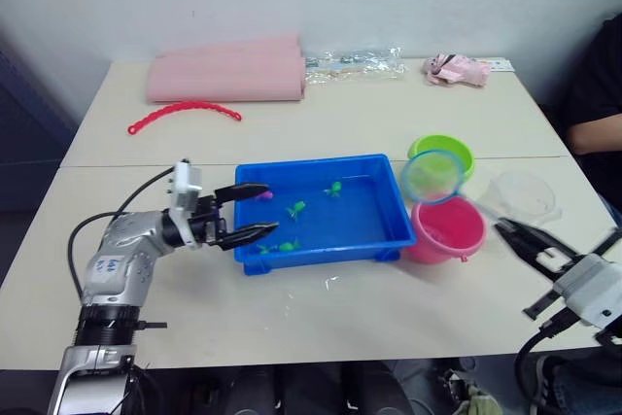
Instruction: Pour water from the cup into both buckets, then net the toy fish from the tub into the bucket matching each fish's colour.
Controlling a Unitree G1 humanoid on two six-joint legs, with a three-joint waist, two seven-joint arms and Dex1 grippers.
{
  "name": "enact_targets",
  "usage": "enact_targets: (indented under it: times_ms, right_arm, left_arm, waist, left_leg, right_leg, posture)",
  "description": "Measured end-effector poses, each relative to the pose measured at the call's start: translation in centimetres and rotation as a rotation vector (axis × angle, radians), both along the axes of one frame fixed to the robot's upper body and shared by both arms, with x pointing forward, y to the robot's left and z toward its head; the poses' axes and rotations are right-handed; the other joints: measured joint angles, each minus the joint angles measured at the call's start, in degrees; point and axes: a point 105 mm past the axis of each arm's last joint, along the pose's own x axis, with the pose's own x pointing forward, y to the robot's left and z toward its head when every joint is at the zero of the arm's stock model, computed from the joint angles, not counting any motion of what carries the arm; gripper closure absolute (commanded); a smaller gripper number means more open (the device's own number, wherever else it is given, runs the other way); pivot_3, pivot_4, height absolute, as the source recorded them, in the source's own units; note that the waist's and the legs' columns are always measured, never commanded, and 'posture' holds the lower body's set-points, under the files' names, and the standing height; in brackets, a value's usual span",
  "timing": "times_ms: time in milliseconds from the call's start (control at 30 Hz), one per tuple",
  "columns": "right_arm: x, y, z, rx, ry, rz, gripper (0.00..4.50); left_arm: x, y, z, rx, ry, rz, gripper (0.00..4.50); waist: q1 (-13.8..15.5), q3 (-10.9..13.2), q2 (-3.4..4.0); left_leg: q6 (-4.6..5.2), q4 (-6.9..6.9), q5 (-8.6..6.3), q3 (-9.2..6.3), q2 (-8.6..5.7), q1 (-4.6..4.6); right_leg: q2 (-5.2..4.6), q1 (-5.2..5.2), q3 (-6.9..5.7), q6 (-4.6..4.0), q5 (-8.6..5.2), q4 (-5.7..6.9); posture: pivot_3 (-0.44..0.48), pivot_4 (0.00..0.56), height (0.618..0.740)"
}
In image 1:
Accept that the blue jeans leg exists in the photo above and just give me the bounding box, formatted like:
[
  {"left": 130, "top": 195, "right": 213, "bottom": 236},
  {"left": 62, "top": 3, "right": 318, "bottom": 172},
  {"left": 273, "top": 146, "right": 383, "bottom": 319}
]
[{"left": 553, "top": 355, "right": 622, "bottom": 415}]

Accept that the black shoe with white stripes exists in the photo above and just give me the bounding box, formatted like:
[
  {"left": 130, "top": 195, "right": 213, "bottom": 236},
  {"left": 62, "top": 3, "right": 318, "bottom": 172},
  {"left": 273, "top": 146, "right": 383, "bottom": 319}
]
[{"left": 533, "top": 354, "right": 568, "bottom": 415}]

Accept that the crumpled pink packaging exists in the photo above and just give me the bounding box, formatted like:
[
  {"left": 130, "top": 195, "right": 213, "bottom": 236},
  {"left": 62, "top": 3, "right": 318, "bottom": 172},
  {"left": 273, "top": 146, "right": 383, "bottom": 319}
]
[{"left": 420, "top": 52, "right": 491, "bottom": 89}]

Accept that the blue rimmed fishing net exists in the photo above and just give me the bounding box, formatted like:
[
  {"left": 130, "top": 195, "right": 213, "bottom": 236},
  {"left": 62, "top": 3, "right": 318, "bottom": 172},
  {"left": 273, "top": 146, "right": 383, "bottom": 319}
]
[{"left": 400, "top": 148, "right": 504, "bottom": 225}]

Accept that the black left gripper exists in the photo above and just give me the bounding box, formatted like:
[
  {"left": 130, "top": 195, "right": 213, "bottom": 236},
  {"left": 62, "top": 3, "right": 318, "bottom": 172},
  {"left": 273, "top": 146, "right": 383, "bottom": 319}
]
[{"left": 187, "top": 182, "right": 281, "bottom": 253}]

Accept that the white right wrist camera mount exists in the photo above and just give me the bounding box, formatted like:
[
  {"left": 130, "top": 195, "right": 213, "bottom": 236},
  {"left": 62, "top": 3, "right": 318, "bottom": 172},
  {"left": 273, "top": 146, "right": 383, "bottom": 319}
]
[{"left": 534, "top": 247, "right": 622, "bottom": 329}]

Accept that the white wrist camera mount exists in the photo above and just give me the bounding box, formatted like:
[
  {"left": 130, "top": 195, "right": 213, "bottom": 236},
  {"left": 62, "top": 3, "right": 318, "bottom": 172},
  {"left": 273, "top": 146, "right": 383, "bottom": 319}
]
[
  {"left": 534, "top": 247, "right": 622, "bottom": 329},
  {"left": 166, "top": 158, "right": 204, "bottom": 246}
]

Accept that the green plastic bucket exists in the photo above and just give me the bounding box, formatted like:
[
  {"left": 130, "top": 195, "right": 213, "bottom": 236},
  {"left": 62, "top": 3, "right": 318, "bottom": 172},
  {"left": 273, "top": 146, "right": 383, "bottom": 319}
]
[{"left": 406, "top": 132, "right": 475, "bottom": 184}]

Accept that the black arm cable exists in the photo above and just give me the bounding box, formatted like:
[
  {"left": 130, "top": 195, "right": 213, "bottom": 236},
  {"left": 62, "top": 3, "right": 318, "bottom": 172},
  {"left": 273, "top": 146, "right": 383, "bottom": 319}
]
[
  {"left": 513, "top": 312, "right": 584, "bottom": 415},
  {"left": 67, "top": 165, "right": 177, "bottom": 300}
]

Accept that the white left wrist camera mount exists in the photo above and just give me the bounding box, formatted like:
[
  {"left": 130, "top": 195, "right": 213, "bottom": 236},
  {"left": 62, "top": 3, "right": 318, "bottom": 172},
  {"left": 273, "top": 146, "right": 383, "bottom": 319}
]
[{"left": 166, "top": 158, "right": 204, "bottom": 246}]

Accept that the person in black shirt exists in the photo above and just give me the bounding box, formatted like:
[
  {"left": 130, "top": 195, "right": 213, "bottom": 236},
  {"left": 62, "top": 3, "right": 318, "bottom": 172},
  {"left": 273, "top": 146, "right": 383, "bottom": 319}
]
[{"left": 553, "top": 12, "right": 622, "bottom": 212}]

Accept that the pink folded mat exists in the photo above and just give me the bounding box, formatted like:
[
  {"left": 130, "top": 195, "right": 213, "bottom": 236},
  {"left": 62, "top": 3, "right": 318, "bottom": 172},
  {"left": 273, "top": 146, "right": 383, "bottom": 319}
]
[{"left": 145, "top": 33, "right": 307, "bottom": 105}]

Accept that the red wavy plastic strip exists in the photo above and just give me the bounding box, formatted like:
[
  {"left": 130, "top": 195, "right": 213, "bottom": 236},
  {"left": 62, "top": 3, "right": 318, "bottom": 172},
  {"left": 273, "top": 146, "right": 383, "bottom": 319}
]
[{"left": 127, "top": 100, "right": 243, "bottom": 136}]

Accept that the clear plastic bag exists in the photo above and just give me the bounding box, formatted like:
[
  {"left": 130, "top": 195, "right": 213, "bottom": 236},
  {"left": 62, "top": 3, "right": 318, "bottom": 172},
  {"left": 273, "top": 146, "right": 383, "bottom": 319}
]
[{"left": 303, "top": 47, "right": 407, "bottom": 86}]

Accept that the pink plastic bucket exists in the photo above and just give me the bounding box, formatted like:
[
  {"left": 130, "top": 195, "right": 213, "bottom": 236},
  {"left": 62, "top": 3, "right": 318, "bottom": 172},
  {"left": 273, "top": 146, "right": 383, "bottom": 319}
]
[{"left": 404, "top": 195, "right": 488, "bottom": 266}]

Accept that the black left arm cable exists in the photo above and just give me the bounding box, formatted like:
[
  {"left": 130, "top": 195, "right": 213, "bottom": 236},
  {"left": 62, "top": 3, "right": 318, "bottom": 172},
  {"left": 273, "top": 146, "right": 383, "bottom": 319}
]
[{"left": 67, "top": 165, "right": 177, "bottom": 300}]

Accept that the blue plastic tub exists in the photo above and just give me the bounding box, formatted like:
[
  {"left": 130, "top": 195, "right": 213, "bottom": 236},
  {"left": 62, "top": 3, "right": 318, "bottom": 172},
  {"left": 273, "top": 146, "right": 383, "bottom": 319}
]
[{"left": 233, "top": 153, "right": 418, "bottom": 277}]

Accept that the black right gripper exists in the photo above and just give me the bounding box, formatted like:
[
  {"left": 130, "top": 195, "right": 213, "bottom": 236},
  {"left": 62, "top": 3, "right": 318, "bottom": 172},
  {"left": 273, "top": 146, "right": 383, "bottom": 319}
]
[{"left": 494, "top": 217, "right": 622, "bottom": 322}]

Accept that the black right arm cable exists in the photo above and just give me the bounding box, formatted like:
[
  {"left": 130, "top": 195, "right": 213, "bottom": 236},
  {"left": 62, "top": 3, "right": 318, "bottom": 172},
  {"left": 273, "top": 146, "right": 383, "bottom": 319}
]
[{"left": 513, "top": 312, "right": 584, "bottom": 415}]

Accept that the clear plastic cup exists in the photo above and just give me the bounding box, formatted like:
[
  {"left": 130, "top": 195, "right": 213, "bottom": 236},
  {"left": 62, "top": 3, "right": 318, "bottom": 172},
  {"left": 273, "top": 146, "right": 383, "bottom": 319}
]
[{"left": 487, "top": 168, "right": 565, "bottom": 227}]

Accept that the khaki and black object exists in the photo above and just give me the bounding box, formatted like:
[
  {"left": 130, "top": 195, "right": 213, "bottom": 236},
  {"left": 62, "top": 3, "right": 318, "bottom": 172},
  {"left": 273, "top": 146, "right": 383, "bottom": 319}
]
[{"left": 435, "top": 366, "right": 502, "bottom": 415}]

